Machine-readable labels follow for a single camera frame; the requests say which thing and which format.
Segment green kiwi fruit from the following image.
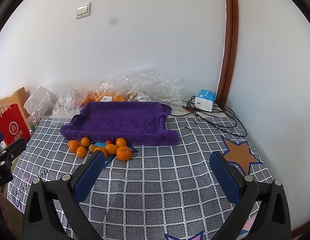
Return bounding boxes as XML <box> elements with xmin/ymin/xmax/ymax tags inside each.
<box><xmin>89</xmin><ymin>144</ymin><xmax>96</xmax><ymax>153</ymax></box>

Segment orange mandarin front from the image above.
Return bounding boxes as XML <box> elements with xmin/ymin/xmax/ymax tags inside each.
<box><xmin>93</xmin><ymin>146</ymin><xmax>108</xmax><ymax>158</ymax></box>

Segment large orange mandarin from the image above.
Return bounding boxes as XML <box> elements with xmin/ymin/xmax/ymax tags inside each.
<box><xmin>116</xmin><ymin>146</ymin><xmax>132</xmax><ymax>161</ymax></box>

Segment brown cardboard box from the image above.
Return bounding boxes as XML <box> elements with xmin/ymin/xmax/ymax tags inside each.
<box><xmin>0</xmin><ymin>87</ymin><xmax>30</xmax><ymax>120</ymax></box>

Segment white wall light switch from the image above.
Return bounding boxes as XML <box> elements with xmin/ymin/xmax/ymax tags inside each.
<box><xmin>76</xmin><ymin>3</ymin><xmax>91</xmax><ymax>20</ymax></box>

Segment small orange back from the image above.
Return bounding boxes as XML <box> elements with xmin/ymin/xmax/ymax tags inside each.
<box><xmin>80</xmin><ymin>137</ymin><xmax>91</xmax><ymax>148</ymax></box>

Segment oval orange kumquat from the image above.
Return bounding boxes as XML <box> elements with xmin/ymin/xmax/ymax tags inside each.
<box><xmin>105</xmin><ymin>144</ymin><xmax>118</xmax><ymax>155</ymax></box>

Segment small orange front left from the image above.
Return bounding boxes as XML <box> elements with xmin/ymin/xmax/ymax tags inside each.
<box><xmin>76</xmin><ymin>146</ymin><xmax>87</xmax><ymax>158</ymax></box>

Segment crumpled clear plastic bag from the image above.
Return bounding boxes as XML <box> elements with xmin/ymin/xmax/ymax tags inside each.
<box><xmin>51</xmin><ymin>88</ymin><xmax>88</xmax><ymax>118</ymax></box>

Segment black cables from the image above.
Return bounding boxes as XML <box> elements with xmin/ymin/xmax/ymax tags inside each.
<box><xmin>170</xmin><ymin>96</ymin><xmax>248</xmax><ymax>138</ymax></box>

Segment purple towel covered tray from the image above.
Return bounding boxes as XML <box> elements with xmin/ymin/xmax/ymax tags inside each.
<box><xmin>60</xmin><ymin>102</ymin><xmax>179</xmax><ymax>146</ymax></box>

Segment checkered grey tablecloth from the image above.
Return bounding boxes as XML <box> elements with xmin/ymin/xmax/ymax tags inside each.
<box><xmin>6</xmin><ymin>109</ymin><xmax>275</xmax><ymax>240</ymax></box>

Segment white plastic bag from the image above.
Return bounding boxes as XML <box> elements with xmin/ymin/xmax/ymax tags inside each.
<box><xmin>23</xmin><ymin>86</ymin><xmax>58</xmax><ymax>118</ymax></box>

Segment clear plastic bag of oranges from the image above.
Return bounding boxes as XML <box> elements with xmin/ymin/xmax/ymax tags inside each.
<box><xmin>83</xmin><ymin>69</ymin><xmax>183</xmax><ymax>107</ymax></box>

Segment round orange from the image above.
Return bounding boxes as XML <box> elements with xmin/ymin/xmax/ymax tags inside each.
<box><xmin>116</xmin><ymin>138</ymin><xmax>127</xmax><ymax>147</ymax></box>

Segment small orange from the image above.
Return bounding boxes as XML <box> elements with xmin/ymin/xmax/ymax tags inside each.
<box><xmin>68</xmin><ymin>140</ymin><xmax>80</xmax><ymax>153</ymax></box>
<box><xmin>80</xmin><ymin>137</ymin><xmax>91</xmax><ymax>148</ymax></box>
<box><xmin>76</xmin><ymin>146</ymin><xmax>87</xmax><ymax>158</ymax></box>

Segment brown wooden door frame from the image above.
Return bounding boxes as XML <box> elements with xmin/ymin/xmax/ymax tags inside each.
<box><xmin>215</xmin><ymin>0</ymin><xmax>239</xmax><ymax>107</ymax></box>

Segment white blue charger box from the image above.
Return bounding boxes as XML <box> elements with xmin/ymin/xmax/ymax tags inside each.
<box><xmin>195</xmin><ymin>89</ymin><xmax>216</xmax><ymax>112</ymax></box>

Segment red paper shopping bag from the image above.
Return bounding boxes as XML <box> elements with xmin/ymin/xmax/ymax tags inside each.
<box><xmin>0</xmin><ymin>103</ymin><xmax>30</xmax><ymax>145</ymax></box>

